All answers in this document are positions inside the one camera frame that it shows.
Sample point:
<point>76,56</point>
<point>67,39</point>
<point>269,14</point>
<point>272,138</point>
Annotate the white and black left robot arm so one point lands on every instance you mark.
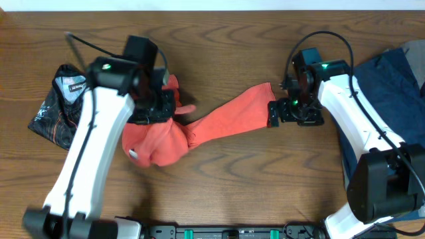
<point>118,91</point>

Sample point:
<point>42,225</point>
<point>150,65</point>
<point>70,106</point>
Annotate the black patterned folded garment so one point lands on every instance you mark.
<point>58,116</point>

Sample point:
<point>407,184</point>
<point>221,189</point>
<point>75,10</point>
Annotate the red orange t-shirt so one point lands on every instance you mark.
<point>163,144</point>

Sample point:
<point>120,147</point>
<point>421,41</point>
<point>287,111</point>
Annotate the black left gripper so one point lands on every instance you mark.
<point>163,104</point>

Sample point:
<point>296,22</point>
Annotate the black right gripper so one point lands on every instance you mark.
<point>314,119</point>

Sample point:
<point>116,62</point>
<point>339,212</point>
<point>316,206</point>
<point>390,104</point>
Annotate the navy blue garment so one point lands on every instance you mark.
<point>390,86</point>

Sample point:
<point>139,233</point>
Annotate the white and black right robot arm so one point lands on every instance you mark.
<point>388,181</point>

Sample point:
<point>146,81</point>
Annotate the grey garment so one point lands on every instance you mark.
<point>414,53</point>

